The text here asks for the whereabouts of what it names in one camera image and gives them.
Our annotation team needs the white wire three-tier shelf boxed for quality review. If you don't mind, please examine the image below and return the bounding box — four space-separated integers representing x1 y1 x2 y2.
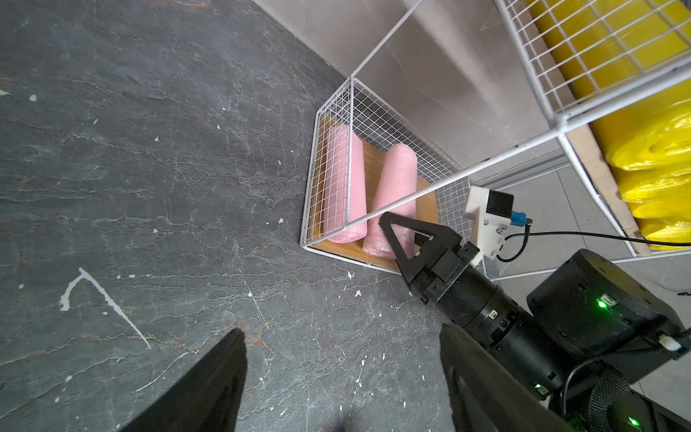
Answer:
300 1 690 273

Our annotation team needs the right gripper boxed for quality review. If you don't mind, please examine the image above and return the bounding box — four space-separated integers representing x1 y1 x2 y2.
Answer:
379 212 518 346

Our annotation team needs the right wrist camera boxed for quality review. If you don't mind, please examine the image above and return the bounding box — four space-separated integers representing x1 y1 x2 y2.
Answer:
464 185 533 267

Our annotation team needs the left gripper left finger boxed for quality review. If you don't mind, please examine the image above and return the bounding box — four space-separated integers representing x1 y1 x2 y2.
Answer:
123 329 248 431

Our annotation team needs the yellow roll diagonal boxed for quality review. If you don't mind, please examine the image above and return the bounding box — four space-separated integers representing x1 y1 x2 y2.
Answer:
612 160 690 203

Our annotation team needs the yellow roll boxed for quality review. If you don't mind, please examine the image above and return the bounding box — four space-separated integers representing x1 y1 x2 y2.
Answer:
527 1 690 101
590 80 690 171

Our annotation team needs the pink roll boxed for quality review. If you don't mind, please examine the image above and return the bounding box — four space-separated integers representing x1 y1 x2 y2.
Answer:
363 144 417 259

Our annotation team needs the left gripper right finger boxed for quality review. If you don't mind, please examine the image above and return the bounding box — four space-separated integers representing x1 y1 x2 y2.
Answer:
439 324 570 431

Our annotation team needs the yellow roll horizontal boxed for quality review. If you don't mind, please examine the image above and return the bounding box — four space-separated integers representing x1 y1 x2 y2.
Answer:
637 218 690 251
628 194 690 221

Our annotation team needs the pink roll diagonal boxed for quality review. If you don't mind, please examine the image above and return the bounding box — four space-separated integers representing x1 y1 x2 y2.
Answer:
322 125 367 234

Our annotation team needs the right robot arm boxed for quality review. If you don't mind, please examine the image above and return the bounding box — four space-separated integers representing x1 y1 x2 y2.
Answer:
380 212 690 431

